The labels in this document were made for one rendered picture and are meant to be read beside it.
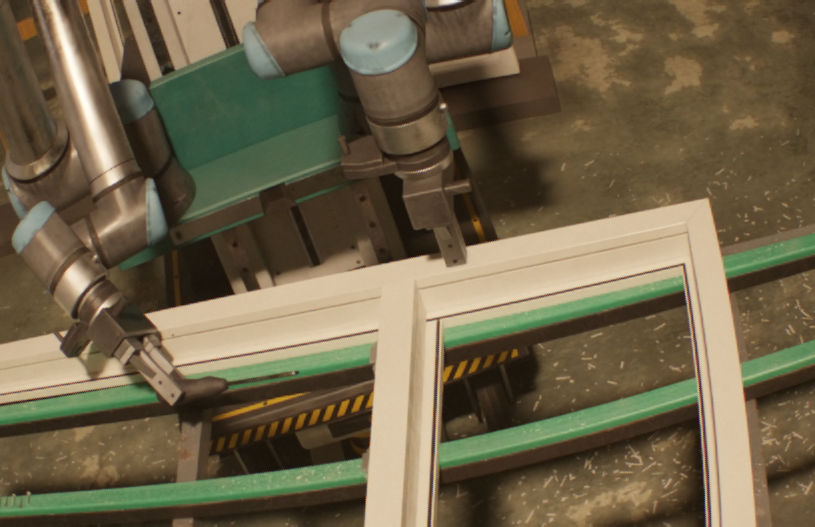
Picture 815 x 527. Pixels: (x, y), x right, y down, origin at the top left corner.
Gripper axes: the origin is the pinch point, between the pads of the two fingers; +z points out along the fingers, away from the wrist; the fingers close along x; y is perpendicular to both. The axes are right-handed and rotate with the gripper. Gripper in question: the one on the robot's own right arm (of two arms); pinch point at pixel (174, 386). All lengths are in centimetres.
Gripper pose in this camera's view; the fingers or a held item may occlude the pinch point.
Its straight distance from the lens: 188.7
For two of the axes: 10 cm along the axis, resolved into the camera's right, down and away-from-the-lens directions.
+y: 6.5, -7.5, -1.6
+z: 7.3, 6.6, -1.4
